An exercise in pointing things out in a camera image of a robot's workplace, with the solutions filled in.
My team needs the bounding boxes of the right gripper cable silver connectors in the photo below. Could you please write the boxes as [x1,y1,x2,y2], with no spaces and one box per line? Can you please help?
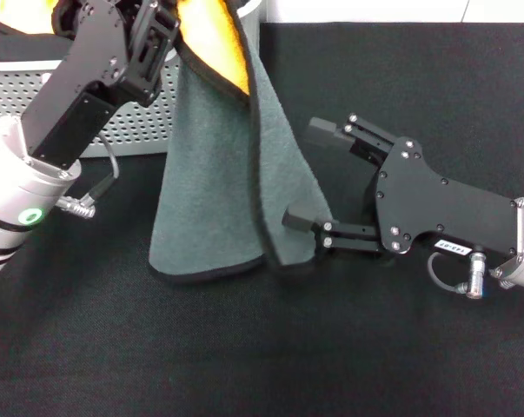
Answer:
[426,250,514,300]

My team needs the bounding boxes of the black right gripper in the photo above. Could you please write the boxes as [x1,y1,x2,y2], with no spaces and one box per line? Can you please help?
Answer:
[365,137,518,254]

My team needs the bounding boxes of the left gripper cable silver connectors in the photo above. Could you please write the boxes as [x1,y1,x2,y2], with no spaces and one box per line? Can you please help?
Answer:
[55,129,120,218]

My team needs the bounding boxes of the black tablecloth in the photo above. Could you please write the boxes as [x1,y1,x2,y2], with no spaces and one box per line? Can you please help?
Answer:
[0,21,524,417]

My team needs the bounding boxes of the gripper cable silver connectors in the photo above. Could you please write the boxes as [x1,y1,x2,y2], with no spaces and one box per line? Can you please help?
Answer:
[55,129,120,218]
[426,250,514,300]

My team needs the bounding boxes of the yellow grey towel black trim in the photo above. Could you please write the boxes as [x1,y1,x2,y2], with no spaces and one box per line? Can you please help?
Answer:
[148,0,332,286]
[0,0,97,40]

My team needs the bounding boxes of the grey perforated plastic storage box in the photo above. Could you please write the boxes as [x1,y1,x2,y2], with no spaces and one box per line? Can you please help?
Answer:
[0,0,262,158]

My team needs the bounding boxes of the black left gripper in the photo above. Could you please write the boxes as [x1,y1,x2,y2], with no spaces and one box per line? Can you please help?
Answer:
[20,0,182,169]

